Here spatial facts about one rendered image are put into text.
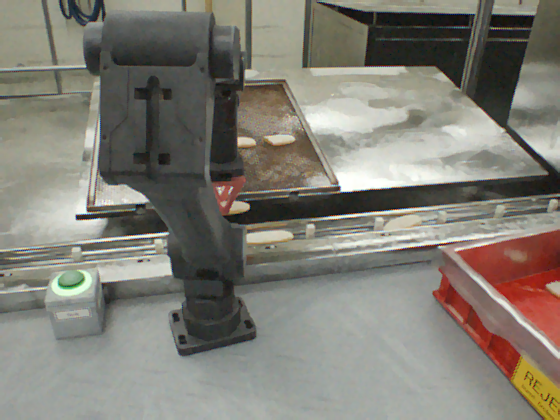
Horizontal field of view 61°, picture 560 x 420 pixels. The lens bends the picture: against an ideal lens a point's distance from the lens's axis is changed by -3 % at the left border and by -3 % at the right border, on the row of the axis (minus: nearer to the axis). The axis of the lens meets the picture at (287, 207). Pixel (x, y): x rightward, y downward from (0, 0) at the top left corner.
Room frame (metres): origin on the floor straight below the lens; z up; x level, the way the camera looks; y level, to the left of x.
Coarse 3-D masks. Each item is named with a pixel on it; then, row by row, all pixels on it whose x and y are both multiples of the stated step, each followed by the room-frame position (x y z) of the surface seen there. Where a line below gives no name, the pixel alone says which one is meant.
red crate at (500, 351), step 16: (544, 272) 0.73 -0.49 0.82; (448, 288) 0.62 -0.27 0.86; (496, 288) 0.68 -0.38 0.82; (512, 288) 0.68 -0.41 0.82; (528, 288) 0.68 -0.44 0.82; (544, 288) 0.68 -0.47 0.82; (448, 304) 0.62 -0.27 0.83; (464, 304) 0.59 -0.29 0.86; (512, 304) 0.64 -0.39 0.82; (528, 304) 0.64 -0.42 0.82; (544, 304) 0.64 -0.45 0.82; (464, 320) 0.57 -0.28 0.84; (480, 320) 0.55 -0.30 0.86; (544, 320) 0.60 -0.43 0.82; (480, 336) 0.55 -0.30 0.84; (496, 336) 0.52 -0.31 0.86; (496, 352) 0.51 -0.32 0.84; (512, 352) 0.49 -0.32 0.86; (512, 368) 0.48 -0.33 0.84
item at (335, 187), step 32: (160, 96) 1.24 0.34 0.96; (256, 96) 1.28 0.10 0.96; (288, 96) 1.29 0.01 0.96; (96, 128) 1.05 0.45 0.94; (256, 128) 1.12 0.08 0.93; (288, 128) 1.13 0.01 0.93; (96, 160) 0.93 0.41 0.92; (320, 160) 1.00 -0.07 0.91; (256, 192) 0.85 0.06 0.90; (288, 192) 0.87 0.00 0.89; (320, 192) 0.89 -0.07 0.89
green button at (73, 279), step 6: (72, 270) 0.57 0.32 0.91; (78, 270) 0.57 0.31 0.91; (60, 276) 0.56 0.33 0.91; (66, 276) 0.56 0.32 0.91; (72, 276) 0.56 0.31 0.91; (78, 276) 0.56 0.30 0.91; (84, 276) 0.56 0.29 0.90; (60, 282) 0.54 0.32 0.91; (66, 282) 0.54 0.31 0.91; (72, 282) 0.54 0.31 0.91; (78, 282) 0.55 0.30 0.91; (84, 282) 0.55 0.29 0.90; (60, 288) 0.54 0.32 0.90; (66, 288) 0.53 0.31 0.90; (72, 288) 0.54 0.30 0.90
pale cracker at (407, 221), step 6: (402, 216) 0.86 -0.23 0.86; (408, 216) 0.86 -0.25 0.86; (414, 216) 0.86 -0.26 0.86; (390, 222) 0.83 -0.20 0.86; (396, 222) 0.83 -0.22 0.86; (402, 222) 0.83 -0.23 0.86; (408, 222) 0.83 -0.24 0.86; (414, 222) 0.84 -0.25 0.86; (420, 222) 0.85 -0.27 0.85; (384, 228) 0.81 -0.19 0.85; (390, 228) 0.81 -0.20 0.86; (396, 228) 0.81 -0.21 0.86; (402, 228) 0.81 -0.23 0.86
